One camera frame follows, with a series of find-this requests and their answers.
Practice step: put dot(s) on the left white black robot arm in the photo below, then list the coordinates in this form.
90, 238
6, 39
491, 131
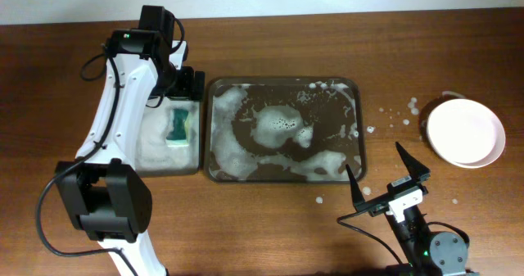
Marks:
102, 192

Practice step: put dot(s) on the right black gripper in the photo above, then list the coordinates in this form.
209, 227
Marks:
385, 200

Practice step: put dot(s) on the green yellow sponge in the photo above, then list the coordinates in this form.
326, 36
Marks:
178, 134

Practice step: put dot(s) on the pink-white plate with stain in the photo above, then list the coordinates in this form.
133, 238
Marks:
497, 145

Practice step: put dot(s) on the small soapy black tray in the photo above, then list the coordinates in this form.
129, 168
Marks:
153, 156

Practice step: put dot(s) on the large dark foamy tray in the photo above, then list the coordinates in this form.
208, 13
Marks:
284, 130

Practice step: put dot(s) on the cream plate with stain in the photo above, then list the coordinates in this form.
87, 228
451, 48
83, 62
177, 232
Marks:
460, 132

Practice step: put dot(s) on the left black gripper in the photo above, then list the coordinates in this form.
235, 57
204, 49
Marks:
190, 84

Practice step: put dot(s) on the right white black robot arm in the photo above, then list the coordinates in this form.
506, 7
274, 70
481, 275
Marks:
430, 248

